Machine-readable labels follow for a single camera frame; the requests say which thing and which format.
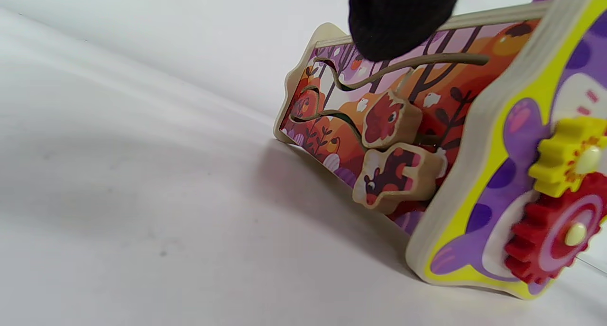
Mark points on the red bird wooden slider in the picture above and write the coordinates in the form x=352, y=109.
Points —
x=386, y=120

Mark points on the person's left hand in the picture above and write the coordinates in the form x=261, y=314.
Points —
x=398, y=18

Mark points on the yellow plastic gear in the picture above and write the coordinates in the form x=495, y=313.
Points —
x=559, y=160

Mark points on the red plastic gear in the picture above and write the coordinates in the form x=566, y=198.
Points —
x=536, y=236

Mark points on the brown animal wooden slider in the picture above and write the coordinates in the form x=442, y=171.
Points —
x=393, y=176

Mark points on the colourful wooden whack-a-mole toy box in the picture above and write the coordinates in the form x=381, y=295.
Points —
x=474, y=75

